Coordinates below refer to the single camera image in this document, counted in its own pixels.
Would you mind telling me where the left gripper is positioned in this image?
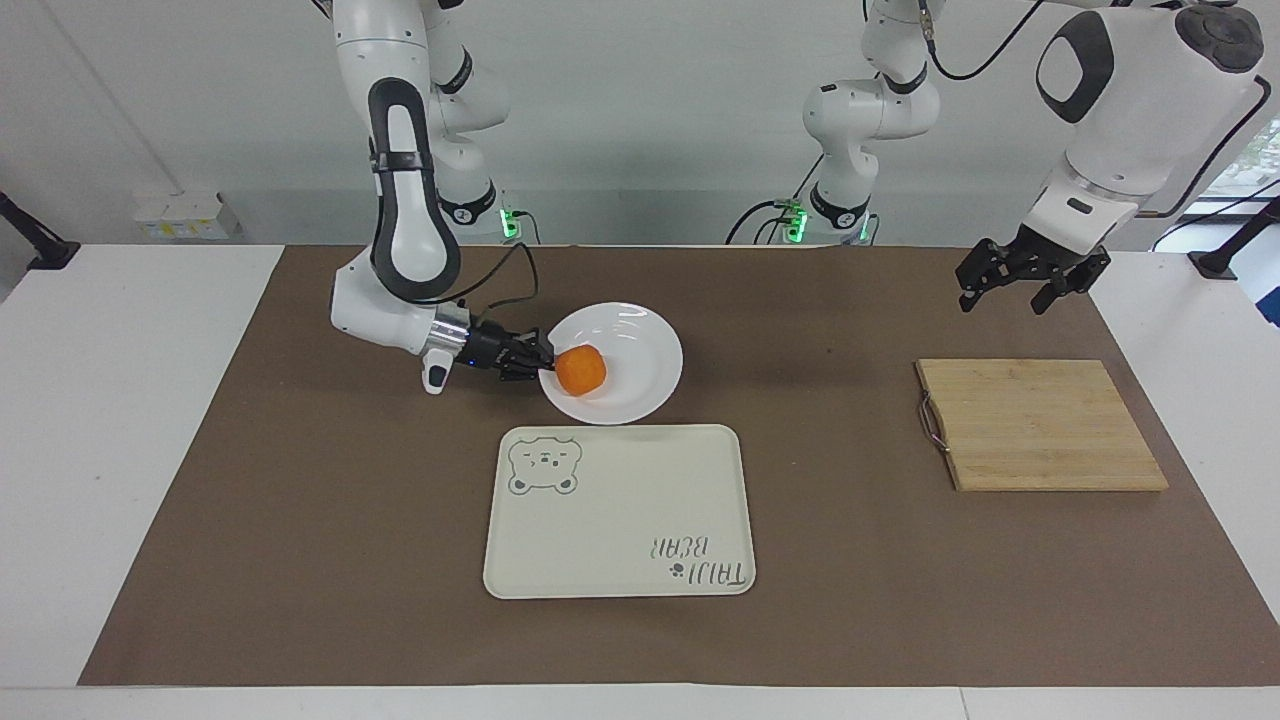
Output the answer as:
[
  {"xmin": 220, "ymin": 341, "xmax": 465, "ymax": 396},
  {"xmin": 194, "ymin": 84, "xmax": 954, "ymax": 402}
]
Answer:
[{"xmin": 954, "ymin": 224, "xmax": 1113, "ymax": 317}]

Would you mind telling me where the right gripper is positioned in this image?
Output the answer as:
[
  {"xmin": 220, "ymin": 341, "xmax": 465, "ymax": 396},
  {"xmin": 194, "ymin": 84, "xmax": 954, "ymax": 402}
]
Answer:
[{"xmin": 464, "ymin": 319, "xmax": 557, "ymax": 385}]

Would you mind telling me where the white round plate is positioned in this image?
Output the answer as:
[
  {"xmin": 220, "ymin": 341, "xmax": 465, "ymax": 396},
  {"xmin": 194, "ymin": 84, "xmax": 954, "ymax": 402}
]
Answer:
[{"xmin": 537, "ymin": 301, "xmax": 685, "ymax": 427}]

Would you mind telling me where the orange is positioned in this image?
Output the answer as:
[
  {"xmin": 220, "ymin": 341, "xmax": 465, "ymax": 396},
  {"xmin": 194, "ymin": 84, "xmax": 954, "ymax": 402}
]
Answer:
[{"xmin": 555, "ymin": 343, "xmax": 608, "ymax": 398}]

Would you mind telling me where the wooden cutting board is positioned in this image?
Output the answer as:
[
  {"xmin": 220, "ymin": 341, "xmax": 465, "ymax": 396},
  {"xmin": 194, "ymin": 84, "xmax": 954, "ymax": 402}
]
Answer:
[{"xmin": 915, "ymin": 358, "xmax": 1171, "ymax": 494}]

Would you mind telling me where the cream tray with bear print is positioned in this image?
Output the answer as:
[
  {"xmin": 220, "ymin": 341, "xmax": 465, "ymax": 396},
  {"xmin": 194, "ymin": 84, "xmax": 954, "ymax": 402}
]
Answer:
[{"xmin": 482, "ymin": 423, "xmax": 758, "ymax": 601}]

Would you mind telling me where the black stand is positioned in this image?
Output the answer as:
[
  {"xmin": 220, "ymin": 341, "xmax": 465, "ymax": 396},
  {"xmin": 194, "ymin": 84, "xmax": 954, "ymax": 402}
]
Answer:
[
  {"xmin": 1187, "ymin": 194, "xmax": 1280, "ymax": 281},
  {"xmin": 0, "ymin": 190, "xmax": 82, "ymax": 272}
]

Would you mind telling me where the white wall socket box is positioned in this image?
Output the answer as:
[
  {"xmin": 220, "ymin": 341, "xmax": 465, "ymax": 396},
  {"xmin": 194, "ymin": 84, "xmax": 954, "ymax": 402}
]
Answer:
[{"xmin": 133, "ymin": 189, "xmax": 244, "ymax": 242}]

